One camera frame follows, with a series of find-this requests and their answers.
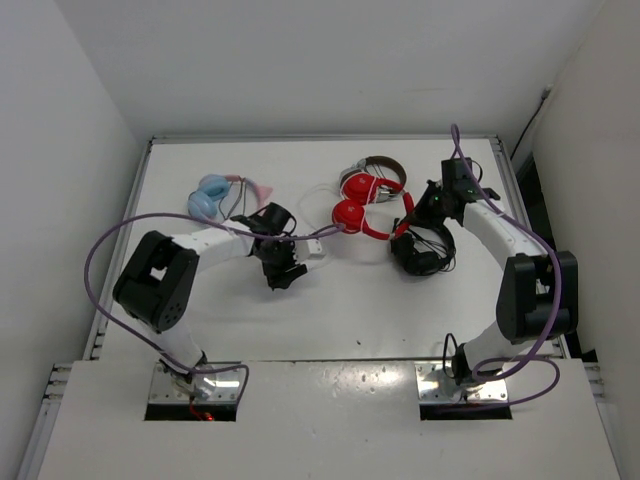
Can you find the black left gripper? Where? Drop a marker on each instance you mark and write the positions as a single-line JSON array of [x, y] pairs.
[[280, 277]]

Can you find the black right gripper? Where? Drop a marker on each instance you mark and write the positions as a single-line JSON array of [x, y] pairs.
[[420, 215]]

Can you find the red wireless headphones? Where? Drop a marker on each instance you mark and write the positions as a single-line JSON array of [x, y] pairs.
[[351, 213]]

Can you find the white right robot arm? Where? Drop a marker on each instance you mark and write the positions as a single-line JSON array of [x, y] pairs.
[[538, 294]]

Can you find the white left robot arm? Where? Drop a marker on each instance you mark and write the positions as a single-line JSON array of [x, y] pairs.
[[155, 285]]

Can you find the brown silver headphones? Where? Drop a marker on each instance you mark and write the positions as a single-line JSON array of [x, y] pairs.
[[380, 167]]

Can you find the black headphones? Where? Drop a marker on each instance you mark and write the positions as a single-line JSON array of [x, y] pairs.
[[422, 257]]

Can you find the pink blue cat-ear headphones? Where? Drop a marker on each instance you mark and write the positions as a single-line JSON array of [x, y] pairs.
[[217, 196]]

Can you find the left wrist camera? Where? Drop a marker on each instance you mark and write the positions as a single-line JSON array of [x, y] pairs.
[[309, 250]]

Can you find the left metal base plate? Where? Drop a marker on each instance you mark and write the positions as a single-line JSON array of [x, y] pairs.
[[169, 388]]

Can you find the metal base plate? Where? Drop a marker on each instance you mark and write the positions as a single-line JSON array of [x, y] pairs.
[[169, 388], [436, 388]]

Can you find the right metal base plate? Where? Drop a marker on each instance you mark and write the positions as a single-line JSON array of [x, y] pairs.
[[436, 388]]

